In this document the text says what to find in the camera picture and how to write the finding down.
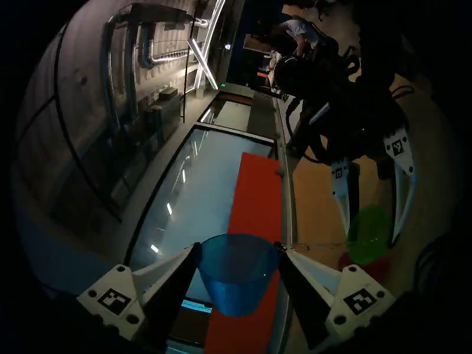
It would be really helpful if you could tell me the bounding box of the blue plastic cup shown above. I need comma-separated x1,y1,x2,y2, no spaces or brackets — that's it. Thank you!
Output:
196,233,281,317

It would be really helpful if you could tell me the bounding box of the green plastic cup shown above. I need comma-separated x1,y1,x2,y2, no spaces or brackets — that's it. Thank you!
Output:
346,205,394,266

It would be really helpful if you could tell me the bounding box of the red plastic cup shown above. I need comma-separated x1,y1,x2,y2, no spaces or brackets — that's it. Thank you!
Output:
338,250,391,287

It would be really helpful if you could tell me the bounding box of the red desk screen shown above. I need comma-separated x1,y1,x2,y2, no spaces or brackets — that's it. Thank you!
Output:
204,152,296,354

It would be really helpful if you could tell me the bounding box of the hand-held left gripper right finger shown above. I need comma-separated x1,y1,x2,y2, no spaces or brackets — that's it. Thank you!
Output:
273,241,398,352

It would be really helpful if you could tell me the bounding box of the black cable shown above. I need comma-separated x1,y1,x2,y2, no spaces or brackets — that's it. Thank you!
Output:
284,96,333,164

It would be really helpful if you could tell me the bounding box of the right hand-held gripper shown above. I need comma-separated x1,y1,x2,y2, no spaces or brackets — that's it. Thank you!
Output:
274,38,419,247

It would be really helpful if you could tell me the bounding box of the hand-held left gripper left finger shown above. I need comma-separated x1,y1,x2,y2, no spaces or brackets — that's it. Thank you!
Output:
76,241,203,350

